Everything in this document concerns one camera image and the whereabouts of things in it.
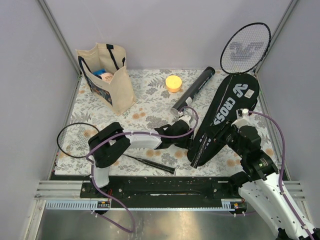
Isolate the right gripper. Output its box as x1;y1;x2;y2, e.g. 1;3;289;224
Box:
202;117;246;158

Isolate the black racket cover bag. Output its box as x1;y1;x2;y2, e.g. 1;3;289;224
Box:
187;73;260;169

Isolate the black shuttlecock tube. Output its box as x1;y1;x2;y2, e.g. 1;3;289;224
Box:
170;66;216;117

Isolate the black badminton racket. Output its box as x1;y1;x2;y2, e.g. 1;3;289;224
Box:
56;122;162;170
220;22;271;77

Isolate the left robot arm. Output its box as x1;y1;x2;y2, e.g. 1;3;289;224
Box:
87;115;194;198

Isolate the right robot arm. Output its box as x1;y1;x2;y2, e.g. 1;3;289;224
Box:
206;121;320;240

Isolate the yellow grip tape roll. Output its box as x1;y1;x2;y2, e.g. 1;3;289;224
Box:
165;75;183;93

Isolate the floral table mat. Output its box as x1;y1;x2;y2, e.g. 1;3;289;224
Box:
53;68;281;177

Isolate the blue pink item in bag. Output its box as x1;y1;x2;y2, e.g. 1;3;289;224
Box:
93;69;114;83

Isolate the beige canvas tote bag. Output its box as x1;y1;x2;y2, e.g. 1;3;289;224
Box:
76;43;137;116

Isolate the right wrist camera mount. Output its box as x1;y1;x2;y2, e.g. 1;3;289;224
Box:
234;108;250;128

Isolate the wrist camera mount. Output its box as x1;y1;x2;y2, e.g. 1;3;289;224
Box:
178;111;194;128
234;108;250;128

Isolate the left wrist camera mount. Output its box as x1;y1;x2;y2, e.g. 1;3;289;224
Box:
178;111;194;128

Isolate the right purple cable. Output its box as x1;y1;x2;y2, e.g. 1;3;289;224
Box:
247;111;316;240

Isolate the purple cable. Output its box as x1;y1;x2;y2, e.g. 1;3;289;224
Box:
85;106;200;233
247;111;316;240

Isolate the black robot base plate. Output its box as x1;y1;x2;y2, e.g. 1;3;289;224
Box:
80;176;248;210

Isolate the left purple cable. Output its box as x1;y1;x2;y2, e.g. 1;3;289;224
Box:
85;106;200;233

